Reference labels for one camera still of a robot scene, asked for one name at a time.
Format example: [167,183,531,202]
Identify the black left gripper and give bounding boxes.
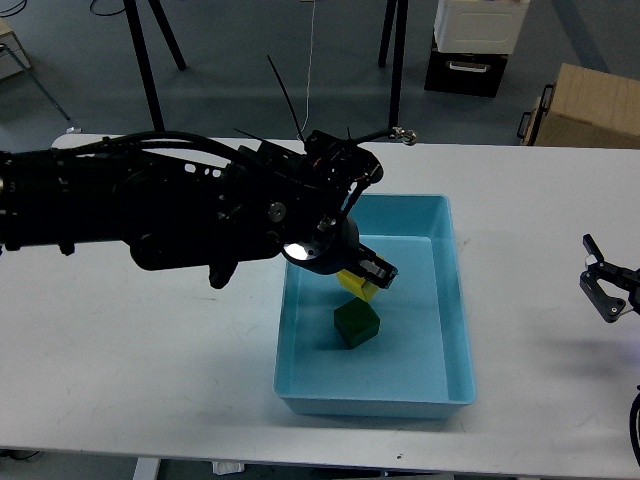
[283,216,398,289]

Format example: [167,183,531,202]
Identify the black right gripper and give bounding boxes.
[579,234,640,323]

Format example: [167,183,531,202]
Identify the yellow cube block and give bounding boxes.
[336,269,380,302]

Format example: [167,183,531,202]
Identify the dark green cube block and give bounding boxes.
[333,298,381,349]

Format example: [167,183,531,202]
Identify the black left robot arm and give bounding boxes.
[1,131,397,289]

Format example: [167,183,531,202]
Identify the black storage box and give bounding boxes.
[424,42,509,98]

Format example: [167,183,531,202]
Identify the white storage box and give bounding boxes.
[434,1,530,55]

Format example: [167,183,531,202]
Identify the light blue plastic bin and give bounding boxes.
[274,195,476,419]

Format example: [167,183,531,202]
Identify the black trestle right legs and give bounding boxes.
[377,0,409,128]

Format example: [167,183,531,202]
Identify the black trestle legs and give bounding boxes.
[377,0,409,128]
[121,0,188,137]

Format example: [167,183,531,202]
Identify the black trestle left legs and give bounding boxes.
[121,0,188,137]

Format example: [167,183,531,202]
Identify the wooden chair with metal legs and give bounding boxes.
[1,19,74,151]

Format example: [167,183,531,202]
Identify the cardboard box with handles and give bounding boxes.
[517,63,639,149]

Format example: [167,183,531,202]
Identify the white hanging cord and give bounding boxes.
[296,0,318,142]

